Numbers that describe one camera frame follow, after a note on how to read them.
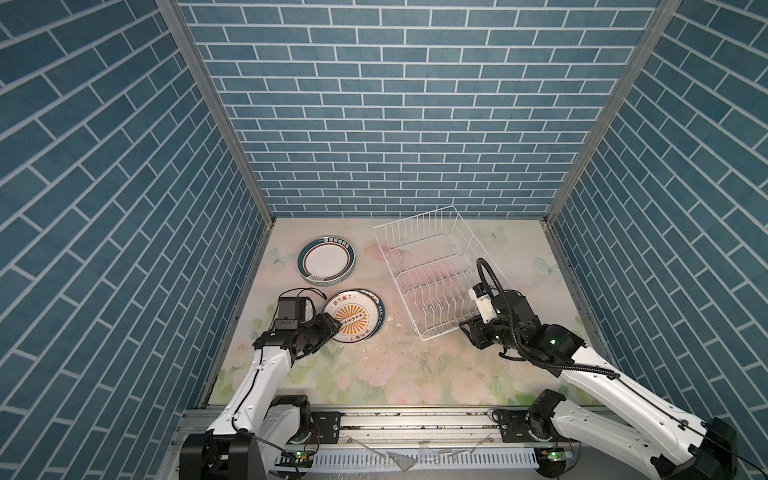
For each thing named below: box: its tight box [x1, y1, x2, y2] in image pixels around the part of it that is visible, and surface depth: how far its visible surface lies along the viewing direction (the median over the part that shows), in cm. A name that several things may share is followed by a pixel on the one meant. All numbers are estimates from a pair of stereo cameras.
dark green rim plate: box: [297, 235, 357, 287], surface depth 105 cm
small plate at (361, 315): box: [322, 289, 385, 344], surface depth 93 cm
